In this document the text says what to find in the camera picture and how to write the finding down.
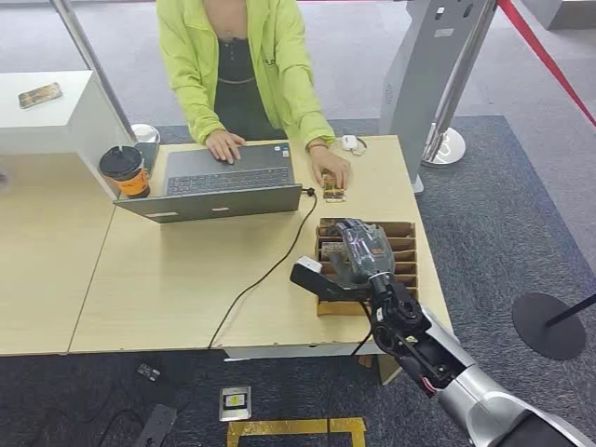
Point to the white counter block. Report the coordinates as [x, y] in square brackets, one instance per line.
[56, 123]

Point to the person's right hand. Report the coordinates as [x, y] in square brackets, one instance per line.
[225, 146]

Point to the silver slanted pole with base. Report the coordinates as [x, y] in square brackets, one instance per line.
[95, 68]

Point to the silver floor socket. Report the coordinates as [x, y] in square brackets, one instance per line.
[235, 403]

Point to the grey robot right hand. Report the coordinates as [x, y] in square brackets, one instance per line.
[365, 253]

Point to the person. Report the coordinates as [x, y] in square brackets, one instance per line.
[284, 68]

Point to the phone with patterned case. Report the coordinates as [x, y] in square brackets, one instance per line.
[40, 95]

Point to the cardboard card organizer box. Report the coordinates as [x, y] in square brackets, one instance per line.
[405, 247]

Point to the coffee cup with black lid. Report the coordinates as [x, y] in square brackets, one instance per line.
[123, 166]

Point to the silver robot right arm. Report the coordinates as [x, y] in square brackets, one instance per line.
[480, 395]

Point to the small white mouse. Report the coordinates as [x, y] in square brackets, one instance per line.
[349, 142]

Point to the black stanchion with round base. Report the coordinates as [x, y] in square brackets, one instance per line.
[545, 330]

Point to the black flat floor plate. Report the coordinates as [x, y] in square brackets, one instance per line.
[156, 426]

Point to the person's left hand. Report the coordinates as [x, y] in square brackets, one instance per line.
[328, 161]

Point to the silver stanchion with round base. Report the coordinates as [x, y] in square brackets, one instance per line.
[444, 145]

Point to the grey kiosk stand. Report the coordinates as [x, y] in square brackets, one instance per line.
[419, 74]

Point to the grey laptop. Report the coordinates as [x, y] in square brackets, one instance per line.
[210, 203]

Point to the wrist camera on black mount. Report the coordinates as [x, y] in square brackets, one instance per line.
[309, 266]

